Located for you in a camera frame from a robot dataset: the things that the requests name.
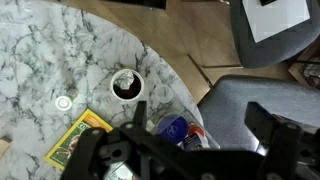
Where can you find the yellow dog picture book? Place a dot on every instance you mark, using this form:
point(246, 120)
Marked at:
point(76, 133)

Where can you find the small white cap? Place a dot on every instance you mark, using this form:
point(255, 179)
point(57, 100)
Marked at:
point(63, 103)

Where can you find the cup of dark coffee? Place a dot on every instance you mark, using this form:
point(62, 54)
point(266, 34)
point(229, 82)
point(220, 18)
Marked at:
point(126, 88)

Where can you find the white paper sheet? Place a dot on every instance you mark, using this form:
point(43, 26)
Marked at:
point(276, 16)

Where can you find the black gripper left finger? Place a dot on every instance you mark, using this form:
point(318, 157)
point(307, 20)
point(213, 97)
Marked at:
point(110, 143)

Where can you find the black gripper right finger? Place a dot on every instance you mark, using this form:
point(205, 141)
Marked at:
point(283, 143)

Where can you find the blue round plastic lid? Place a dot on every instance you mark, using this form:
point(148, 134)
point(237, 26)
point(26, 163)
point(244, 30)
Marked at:
point(172, 128)

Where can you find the dark blue red package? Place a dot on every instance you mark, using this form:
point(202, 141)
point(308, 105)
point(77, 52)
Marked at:
point(196, 135)

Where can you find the gray upholstered office chair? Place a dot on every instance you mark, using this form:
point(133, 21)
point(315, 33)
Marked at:
point(233, 106)
point(266, 50)

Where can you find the clear plastic storage container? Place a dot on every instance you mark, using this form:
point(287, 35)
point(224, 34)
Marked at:
point(200, 115)

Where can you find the light wooden block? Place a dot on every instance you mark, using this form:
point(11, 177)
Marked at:
point(4, 146)

